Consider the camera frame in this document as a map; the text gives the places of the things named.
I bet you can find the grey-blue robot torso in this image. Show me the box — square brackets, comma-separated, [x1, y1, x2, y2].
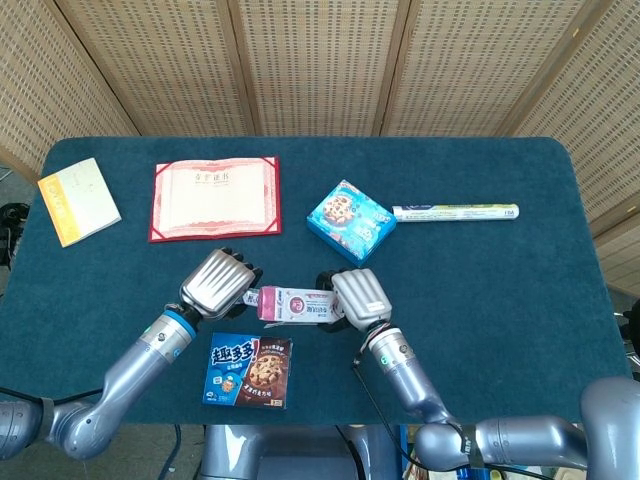
[199, 423, 401, 480]

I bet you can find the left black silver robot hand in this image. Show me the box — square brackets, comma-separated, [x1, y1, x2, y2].
[178, 247, 265, 324]

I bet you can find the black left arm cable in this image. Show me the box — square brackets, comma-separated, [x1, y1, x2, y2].
[0, 385, 104, 407]

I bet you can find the white pink toothpaste box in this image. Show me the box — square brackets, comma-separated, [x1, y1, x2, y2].
[255, 285, 337, 329]

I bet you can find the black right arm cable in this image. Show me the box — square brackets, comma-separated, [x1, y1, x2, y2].
[352, 355, 416, 466]

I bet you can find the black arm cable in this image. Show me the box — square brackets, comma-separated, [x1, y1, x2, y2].
[0, 385, 104, 407]
[352, 355, 416, 466]

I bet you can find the long white wrap roll box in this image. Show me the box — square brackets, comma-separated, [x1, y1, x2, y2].
[391, 202, 521, 223]

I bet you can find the yellow white book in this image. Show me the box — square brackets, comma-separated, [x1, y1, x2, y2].
[37, 157, 123, 249]

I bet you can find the woven wooden folding screen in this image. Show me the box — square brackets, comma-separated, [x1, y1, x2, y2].
[0, 0, 640, 296]

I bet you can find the black equipment beside table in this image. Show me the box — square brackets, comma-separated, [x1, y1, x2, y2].
[0, 201, 32, 271]

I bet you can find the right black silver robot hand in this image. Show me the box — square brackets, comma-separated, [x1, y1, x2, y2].
[314, 268, 393, 334]

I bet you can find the blue brown cookie box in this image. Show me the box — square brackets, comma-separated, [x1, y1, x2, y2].
[201, 332, 294, 411]

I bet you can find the red certificate folder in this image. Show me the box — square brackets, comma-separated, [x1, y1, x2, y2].
[147, 155, 284, 244]

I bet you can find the light blue cookie box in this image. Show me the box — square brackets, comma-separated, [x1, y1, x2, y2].
[305, 179, 398, 269]

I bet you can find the dark teal table mat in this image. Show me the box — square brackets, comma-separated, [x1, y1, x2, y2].
[0, 136, 637, 426]

